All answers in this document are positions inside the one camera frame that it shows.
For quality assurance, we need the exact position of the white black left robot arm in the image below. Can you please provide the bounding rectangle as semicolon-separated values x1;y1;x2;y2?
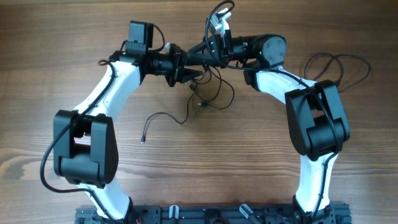
46;21;204;223

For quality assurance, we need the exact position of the separated black usb cable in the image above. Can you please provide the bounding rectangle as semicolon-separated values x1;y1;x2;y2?
303;52;372;93

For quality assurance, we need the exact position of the black camera cable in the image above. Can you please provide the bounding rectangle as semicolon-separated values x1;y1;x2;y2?
204;0;341;222
39;23;165;222

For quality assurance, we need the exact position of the black cable bundle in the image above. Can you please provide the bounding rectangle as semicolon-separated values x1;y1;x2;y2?
140;60;236;145

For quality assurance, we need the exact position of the black left camera cable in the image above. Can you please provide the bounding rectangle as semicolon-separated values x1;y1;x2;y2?
39;23;165;222

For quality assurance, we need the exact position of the black right camera cable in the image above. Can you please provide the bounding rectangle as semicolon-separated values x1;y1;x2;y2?
204;0;341;222

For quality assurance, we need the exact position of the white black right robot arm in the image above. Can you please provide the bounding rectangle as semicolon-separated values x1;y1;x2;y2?
188;31;350;217

